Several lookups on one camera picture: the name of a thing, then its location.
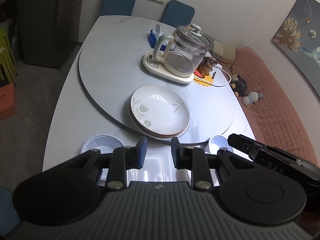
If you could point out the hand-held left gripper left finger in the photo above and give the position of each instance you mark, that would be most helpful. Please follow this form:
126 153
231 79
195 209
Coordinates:
143 152

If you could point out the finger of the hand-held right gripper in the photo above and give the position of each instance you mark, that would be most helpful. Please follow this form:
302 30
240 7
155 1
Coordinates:
241 143
260 145

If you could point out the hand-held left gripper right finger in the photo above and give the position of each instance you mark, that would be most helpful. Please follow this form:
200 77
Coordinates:
175 152

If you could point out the small blue white bowl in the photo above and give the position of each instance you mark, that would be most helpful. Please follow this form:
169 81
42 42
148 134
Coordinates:
217 143

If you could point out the white plate grey branch print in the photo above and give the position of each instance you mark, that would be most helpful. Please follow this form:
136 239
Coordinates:
133 121

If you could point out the white plate grey flower print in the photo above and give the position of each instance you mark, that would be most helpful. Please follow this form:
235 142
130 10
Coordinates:
160 110

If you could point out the clear plastic tray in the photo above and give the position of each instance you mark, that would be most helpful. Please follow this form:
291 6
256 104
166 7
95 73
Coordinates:
155 167

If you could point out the pink covered sofa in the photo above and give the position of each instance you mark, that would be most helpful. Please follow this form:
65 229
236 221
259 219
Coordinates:
275 110

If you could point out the large light blue bowl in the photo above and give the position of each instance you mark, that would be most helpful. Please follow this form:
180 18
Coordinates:
100 143

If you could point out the blue penguin plush toy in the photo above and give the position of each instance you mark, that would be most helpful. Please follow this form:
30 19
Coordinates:
251 99

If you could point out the dark mouse plush toy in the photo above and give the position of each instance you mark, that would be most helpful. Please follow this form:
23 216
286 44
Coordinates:
239 86

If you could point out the yellow scalloped mat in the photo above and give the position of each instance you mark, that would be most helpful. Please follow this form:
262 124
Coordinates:
207 81

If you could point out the grey round turntable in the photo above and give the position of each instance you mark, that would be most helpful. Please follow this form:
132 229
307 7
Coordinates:
107 80

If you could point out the red round coaster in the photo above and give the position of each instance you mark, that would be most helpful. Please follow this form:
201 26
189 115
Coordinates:
198 74

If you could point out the brown toad figurine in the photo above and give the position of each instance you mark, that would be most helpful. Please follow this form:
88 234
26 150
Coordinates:
207 65

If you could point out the cream kettle base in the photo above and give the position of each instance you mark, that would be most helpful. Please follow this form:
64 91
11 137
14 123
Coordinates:
152 62

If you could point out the plaid cushion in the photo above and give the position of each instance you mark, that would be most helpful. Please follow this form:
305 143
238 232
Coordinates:
222 50

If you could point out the glass electric kettle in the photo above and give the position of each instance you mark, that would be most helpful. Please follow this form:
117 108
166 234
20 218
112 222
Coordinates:
185 52

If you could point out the blue box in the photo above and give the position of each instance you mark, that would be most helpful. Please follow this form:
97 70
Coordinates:
152 40

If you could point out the small white plastic item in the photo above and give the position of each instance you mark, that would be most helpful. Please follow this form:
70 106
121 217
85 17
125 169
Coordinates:
158 29

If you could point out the blue chair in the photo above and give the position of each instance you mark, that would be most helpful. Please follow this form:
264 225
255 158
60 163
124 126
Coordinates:
118 1
7 210
177 13

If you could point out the orange cardboard box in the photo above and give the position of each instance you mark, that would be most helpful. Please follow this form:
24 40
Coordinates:
6 100

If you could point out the grey refrigerator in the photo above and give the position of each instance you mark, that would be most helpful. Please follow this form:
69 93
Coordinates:
50 22

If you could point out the stack of green stools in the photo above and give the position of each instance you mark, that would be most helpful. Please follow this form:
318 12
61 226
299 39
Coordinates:
5 55

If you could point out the gold leaf wall painting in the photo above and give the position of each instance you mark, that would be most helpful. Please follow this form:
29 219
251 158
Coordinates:
297 37

